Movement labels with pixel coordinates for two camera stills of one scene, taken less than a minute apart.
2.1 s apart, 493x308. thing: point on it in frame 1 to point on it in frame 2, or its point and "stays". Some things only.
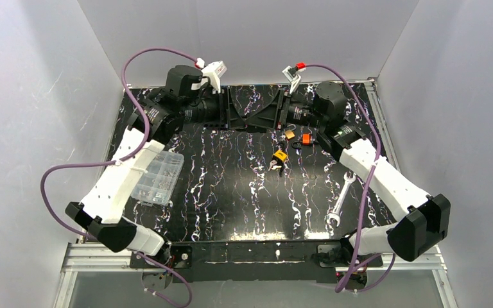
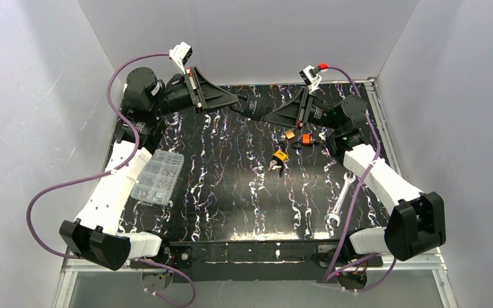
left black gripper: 224,108 to 194,90
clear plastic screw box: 156,186 stays
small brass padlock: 290,133 stays
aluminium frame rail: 90,257 stays
